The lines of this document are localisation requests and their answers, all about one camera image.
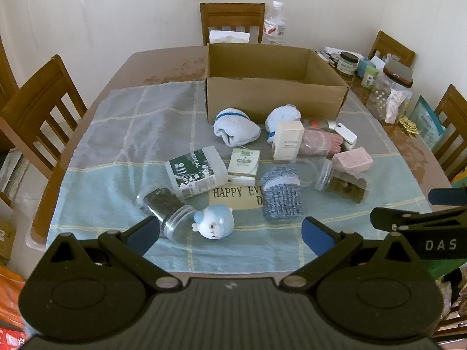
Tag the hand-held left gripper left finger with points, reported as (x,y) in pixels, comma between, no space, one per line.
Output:
(144,233)

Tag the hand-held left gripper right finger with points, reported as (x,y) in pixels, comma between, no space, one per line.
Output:
(317,237)

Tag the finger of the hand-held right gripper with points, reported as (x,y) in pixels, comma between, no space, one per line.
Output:
(386,217)
(448,195)

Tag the clear jar dark contents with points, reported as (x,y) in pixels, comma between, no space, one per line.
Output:
(160,204)

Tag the clear jar brown contents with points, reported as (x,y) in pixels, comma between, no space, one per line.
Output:
(346,189)

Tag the blue knitted sleeve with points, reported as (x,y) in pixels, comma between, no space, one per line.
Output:
(281,193)

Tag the pink box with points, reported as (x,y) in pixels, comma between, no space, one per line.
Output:
(352,160)

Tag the blue white plush toy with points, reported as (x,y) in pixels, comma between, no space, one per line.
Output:
(215,222)

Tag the small white case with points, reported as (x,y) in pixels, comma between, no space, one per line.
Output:
(344,135)

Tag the pink knitted sleeve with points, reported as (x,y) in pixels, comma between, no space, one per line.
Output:
(321,142)

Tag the beige carton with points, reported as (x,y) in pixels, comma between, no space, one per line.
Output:
(288,140)

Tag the green white tissue pack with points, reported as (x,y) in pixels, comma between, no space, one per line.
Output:
(243,164)

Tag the white and blue sock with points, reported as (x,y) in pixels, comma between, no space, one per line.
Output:
(281,116)

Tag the white sock blue stripe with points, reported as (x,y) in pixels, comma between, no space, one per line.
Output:
(237,127)

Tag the cardboard box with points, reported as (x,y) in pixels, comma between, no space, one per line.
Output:
(273,94)

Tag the wooden chair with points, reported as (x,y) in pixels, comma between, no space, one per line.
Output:
(233,14)
(43,105)
(392,47)
(454,131)
(5,76)

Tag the teal packet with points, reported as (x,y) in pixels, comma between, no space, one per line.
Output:
(425,120)

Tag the gold doily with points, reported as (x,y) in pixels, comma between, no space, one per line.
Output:
(408,125)

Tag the checked tablecloth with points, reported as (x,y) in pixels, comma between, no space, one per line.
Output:
(127,135)

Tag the clear container brown lid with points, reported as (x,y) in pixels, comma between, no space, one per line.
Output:
(399,94)

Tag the clear plastic bag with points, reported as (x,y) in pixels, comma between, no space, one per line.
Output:
(379,96)

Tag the green lid bottle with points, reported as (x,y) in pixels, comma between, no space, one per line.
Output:
(369,77)

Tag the orange bag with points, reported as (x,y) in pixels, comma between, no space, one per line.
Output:
(12,291)

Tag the light blue cup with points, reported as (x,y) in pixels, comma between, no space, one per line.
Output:
(365,66)

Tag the glass jar black lid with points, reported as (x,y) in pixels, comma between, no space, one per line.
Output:
(347,63)

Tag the red packet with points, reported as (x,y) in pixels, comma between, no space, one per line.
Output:
(11,337)

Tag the white papers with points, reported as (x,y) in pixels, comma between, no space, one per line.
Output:
(334,50)

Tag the tissue box with white tissue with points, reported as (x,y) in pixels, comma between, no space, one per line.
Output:
(230,37)

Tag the clear water bottle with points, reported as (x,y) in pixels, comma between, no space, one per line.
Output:
(274,25)

